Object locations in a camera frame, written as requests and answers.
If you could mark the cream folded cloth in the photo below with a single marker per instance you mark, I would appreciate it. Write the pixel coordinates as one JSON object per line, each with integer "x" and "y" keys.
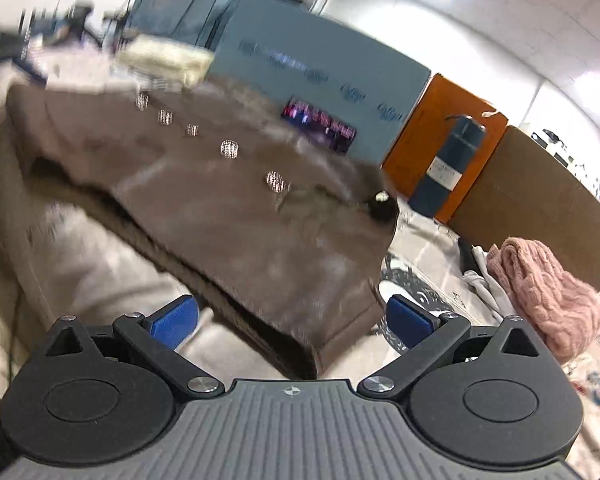
{"x": 165, "y": 57}

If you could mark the patterned white sheet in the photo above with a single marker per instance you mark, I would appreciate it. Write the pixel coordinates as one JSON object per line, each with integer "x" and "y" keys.
{"x": 420, "y": 260}

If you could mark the brown buttoned cardigan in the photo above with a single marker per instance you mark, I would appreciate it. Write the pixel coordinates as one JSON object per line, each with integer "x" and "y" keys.
{"x": 220, "y": 195}

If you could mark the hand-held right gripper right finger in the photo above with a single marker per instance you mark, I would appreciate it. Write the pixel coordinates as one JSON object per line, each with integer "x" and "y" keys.
{"x": 409, "y": 319}

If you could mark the pink knitted sweater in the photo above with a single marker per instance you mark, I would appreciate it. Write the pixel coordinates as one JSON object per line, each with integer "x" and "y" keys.
{"x": 545, "y": 290}

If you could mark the white garment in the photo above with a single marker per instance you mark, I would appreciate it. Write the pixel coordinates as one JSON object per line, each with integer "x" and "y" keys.
{"x": 485, "y": 287}

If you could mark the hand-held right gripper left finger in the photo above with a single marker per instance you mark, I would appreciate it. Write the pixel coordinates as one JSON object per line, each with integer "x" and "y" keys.
{"x": 172, "y": 318}

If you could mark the blue insulated bottle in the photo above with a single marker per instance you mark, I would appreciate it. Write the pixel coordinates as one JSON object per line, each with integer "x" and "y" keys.
{"x": 447, "y": 165}

